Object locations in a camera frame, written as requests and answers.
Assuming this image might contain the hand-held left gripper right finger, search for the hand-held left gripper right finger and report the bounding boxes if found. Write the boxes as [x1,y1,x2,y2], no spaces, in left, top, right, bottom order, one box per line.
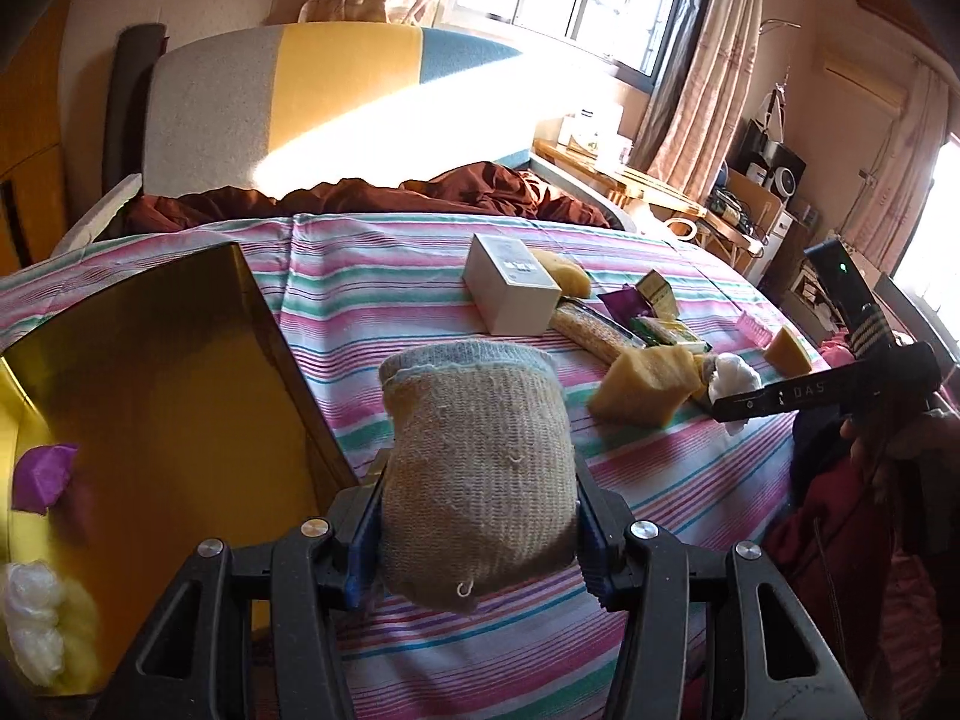
[574,459,863,720]

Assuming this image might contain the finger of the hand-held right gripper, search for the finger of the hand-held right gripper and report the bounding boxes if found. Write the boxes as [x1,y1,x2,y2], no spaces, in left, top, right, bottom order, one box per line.
[711,343,942,422]

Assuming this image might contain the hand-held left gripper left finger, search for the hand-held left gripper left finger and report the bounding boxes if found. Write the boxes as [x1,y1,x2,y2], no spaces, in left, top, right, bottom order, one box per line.
[94,481,386,720]

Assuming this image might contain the white plastic bag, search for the white plastic bag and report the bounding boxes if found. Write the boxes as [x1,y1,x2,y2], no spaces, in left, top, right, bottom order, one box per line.
[705,352,762,436]
[0,561,67,687]

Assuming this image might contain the beige sock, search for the beige sock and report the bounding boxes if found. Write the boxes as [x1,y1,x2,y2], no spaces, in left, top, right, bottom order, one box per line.
[377,340,580,614]

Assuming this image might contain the yellow storage box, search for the yellow storage box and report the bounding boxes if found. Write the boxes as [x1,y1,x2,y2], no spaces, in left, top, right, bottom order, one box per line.
[0,242,359,702]

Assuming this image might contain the person's right hand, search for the person's right hand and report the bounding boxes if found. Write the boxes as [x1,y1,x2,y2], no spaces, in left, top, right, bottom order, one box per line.
[840,409,960,470]

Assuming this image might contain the yellow wedge sponge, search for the yellow wedge sponge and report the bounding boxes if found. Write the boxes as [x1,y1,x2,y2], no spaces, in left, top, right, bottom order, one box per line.
[763,326,813,376]

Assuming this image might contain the striped bed sheet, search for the striped bed sheet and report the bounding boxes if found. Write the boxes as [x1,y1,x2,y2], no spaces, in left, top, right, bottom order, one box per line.
[0,211,848,720]

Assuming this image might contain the small green snack packet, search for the small green snack packet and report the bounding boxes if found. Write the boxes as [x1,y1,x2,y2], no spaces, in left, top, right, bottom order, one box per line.
[630,315,710,355]

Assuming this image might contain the black speaker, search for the black speaker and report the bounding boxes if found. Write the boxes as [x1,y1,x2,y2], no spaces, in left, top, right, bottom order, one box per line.
[731,120,807,196]

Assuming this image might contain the large yellow sponge block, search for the large yellow sponge block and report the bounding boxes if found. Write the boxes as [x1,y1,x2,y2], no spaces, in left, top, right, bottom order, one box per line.
[586,345,706,428]

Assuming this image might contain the dark packet with yellow label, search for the dark packet with yellow label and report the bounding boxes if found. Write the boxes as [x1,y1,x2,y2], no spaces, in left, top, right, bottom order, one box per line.
[637,274,677,316]

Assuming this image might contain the purple snack packet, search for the purple snack packet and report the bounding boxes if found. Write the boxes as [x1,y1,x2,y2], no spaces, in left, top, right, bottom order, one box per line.
[600,286,657,323]

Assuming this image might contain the rice cracker snack packet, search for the rice cracker snack packet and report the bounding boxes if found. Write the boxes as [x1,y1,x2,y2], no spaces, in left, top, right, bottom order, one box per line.
[550,298,646,372]

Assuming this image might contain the wooden side table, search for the wooden side table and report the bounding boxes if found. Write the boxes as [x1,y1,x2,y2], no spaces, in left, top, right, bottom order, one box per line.
[532,139,762,256]

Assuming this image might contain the small yellow sponge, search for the small yellow sponge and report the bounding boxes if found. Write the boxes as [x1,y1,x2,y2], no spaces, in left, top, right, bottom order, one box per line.
[531,249,593,299]

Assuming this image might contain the white cardboard box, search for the white cardboard box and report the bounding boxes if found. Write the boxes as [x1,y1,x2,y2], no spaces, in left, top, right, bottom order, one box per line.
[463,234,562,336]

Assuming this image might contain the white boxes on table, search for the white boxes on table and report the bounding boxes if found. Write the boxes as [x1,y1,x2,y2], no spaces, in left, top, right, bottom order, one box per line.
[559,101,636,166]

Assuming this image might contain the crumpled purple packet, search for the crumpled purple packet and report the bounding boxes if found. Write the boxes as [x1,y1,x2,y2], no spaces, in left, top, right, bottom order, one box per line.
[13,444,80,517]

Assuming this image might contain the brown blanket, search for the brown blanket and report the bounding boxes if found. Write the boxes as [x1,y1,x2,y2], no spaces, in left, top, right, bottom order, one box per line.
[124,163,612,233]

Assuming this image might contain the barred window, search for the barred window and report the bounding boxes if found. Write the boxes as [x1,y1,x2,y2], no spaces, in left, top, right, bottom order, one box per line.
[442,0,721,87]

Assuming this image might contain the yellow blue grey chair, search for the yellow blue grey chair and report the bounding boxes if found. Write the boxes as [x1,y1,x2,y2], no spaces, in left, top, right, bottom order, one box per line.
[142,22,526,200]

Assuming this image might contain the wooden wardrobe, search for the wooden wardrobe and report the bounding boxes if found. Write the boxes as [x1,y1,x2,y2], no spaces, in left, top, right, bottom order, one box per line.
[0,0,76,271]

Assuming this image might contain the wall air conditioner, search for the wall air conditioner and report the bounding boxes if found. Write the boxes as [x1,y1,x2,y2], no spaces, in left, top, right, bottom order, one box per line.
[821,45,908,119]

